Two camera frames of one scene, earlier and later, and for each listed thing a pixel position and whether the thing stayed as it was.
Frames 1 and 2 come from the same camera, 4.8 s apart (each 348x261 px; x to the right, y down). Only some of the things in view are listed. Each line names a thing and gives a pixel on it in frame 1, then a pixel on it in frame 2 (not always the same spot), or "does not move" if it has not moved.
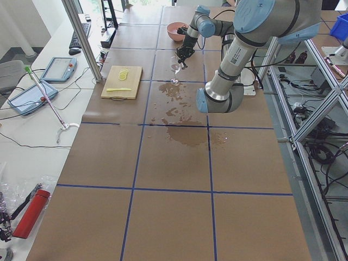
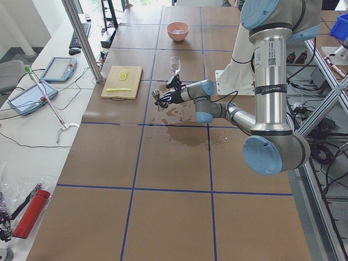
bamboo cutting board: (122, 82) does not move
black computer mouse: (74, 51) does not move
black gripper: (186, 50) → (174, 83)
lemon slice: (124, 71) does not move
